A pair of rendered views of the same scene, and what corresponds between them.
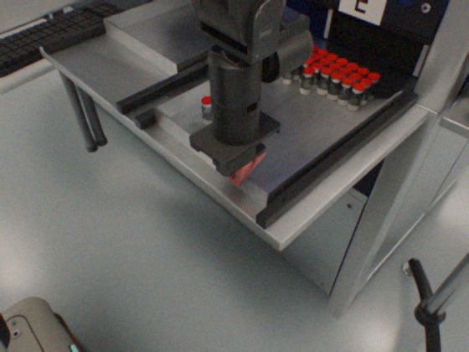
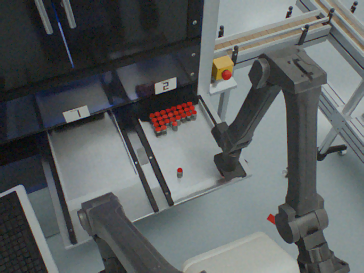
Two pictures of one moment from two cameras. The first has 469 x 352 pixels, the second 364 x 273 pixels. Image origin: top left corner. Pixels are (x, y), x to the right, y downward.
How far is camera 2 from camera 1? 1.04 m
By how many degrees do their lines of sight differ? 43
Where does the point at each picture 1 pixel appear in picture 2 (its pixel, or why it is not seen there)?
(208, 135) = (228, 173)
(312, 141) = (207, 142)
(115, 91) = (136, 211)
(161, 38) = (92, 177)
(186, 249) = not seen: hidden behind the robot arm
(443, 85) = (207, 86)
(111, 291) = not seen: outside the picture
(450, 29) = (203, 73)
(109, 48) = not seen: hidden behind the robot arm
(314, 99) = (181, 129)
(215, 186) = (219, 185)
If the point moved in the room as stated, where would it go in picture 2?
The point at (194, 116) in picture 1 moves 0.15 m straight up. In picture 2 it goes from (173, 180) to (173, 160)
